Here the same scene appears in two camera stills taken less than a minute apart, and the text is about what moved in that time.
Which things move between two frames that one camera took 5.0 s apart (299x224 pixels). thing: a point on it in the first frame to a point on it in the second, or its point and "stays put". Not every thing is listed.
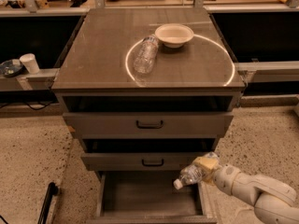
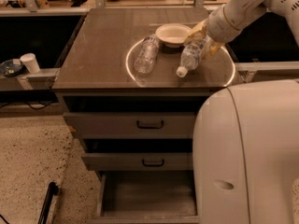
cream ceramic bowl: (173, 35) stays put
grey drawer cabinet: (148, 91) stays put
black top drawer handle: (143, 126) stays put
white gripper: (228, 177) to (220, 24)
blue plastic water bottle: (192, 174) to (191, 55)
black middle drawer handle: (153, 164) stays put
